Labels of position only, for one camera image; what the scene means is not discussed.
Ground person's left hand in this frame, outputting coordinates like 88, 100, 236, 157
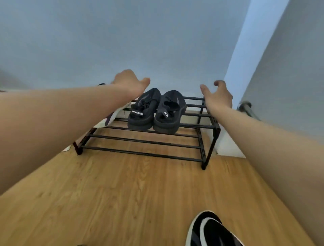
111, 69, 151, 100

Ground person's right hand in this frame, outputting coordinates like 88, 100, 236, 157
200, 80, 233, 112

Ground person's right forearm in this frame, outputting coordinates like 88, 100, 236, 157
209, 106, 324, 246

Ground person's left forearm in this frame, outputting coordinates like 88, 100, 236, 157
0, 84, 136, 196

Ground black platform sandal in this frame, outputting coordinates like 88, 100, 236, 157
127, 88, 161, 131
153, 90, 187, 134

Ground white and purple sneaker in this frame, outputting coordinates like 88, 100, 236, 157
93, 98, 139, 129

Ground black metal shoe rack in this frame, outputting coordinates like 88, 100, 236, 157
73, 96, 221, 170

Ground black and white shoe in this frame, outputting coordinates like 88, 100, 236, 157
185, 211, 245, 246

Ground metal door handle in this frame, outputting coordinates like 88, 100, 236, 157
237, 101, 261, 121

